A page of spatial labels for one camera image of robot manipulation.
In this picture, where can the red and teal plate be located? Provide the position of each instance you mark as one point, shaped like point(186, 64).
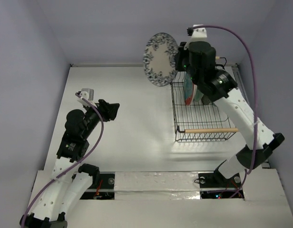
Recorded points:
point(189, 89)

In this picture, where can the light green plate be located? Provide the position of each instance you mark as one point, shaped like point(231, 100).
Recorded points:
point(198, 96)

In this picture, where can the black wire dish rack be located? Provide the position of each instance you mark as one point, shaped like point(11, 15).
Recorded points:
point(197, 122)

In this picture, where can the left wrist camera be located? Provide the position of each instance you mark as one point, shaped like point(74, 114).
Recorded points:
point(85, 96)

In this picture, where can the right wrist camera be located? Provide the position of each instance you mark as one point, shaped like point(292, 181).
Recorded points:
point(197, 33)

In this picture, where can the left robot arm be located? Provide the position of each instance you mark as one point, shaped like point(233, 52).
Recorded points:
point(70, 177)

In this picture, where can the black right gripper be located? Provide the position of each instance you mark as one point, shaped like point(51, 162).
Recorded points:
point(181, 60)

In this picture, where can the blue floral white plate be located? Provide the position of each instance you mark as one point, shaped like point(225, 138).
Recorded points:
point(159, 59)

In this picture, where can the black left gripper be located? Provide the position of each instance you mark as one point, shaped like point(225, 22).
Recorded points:
point(107, 110)

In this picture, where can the dark green marbled plate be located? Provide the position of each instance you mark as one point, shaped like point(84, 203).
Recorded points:
point(206, 101)

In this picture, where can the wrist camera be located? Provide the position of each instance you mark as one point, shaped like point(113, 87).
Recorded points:
point(85, 96)
point(197, 33)

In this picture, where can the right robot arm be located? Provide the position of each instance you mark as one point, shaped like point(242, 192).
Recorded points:
point(198, 60)

